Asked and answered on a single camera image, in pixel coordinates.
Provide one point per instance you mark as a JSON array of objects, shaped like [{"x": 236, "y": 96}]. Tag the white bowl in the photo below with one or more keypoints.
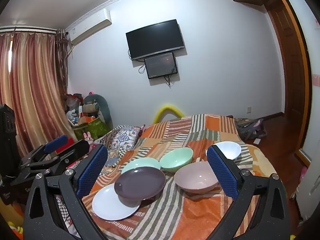
[{"x": 230, "y": 148}]

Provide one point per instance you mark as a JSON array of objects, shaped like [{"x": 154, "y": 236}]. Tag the small black monitor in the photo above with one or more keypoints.
[{"x": 160, "y": 65}]

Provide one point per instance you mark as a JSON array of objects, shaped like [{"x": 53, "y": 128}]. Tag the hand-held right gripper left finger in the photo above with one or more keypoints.
[{"x": 92, "y": 170}]

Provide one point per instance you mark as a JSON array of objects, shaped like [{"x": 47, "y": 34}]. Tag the pink bunny toy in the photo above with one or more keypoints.
[{"x": 88, "y": 138}]

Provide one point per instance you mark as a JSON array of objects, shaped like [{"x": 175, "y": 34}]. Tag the brown curtain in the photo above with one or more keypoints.
[{"x": 62, "y": 60}]

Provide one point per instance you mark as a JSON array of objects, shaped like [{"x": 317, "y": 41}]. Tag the white paper sheet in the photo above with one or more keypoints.
[{"x": 257, "y": 141}]

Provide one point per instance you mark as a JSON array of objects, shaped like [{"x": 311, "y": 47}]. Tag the pale green bowl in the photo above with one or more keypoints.
[{"x": 175, "y": 157}]

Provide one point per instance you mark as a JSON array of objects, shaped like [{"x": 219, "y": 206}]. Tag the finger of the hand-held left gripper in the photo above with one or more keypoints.
[
  {"x": 56, "y": 143},
  {"x": 75, "y": 151}
]

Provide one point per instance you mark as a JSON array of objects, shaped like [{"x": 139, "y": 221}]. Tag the pink bowl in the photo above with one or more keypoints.
[{"x": 195, "y": 177}]

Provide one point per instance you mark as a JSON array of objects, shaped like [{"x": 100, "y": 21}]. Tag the white plate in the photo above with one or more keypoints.
[{"x": 105, "y": 205}]

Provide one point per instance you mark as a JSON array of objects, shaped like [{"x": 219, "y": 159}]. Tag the black wall television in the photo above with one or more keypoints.
[{"x": 155, "y": 38}]

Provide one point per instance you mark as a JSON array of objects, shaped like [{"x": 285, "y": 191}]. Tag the pile of assorted toys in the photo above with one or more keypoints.
[{"x": 73, "y": 110}]

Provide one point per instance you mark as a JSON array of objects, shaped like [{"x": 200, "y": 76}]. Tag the blue patterned quilt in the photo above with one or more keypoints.
[{"x": 125, "y": 137}]

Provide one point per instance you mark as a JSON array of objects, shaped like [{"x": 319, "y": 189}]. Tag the pale green plate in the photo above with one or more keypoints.
[{"x": 140, "y": 162}]

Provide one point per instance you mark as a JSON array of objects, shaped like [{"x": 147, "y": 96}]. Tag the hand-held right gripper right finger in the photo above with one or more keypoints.
[{"x": 221, "y": 171}]

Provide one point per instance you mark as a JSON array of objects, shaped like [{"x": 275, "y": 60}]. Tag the wooden door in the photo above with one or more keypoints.
[{"x": 287, "y": 67}]

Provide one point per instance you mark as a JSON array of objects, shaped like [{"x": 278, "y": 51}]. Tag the yellow foam tube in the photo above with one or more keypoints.
[{"x": 165, "y": 107}]

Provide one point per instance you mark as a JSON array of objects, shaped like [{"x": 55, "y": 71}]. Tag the pink striped curtain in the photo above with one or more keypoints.
[{"x": 30, "y": 85}]

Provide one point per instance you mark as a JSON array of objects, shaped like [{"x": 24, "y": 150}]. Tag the purple plate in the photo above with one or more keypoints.
[{"x": 140, "y": 182}]

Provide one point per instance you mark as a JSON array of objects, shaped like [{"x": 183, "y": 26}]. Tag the dark backpack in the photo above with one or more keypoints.
[{"x": 250, "y": 130}]

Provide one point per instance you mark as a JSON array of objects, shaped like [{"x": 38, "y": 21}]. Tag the red box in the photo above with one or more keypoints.
[{"x": 72, "y": 141}]

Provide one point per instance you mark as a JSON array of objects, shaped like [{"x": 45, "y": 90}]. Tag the person's left forearm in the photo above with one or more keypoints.
[{"x": 17, "y": 210}]

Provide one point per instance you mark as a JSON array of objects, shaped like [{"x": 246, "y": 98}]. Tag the orange striped patchwork blanket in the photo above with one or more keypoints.
[{"x": 175, "y": 130}]

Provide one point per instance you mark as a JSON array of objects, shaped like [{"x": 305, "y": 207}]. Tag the white air conditioner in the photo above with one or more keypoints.
[{"x": 87, "y": 27}]

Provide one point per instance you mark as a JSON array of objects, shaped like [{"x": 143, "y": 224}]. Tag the white wall socket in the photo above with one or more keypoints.
[{"x": 249, "y": 110}]

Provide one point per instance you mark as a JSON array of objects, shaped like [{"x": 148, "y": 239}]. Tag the white curtain rail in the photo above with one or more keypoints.
[{"x": 27, "y": 29}]

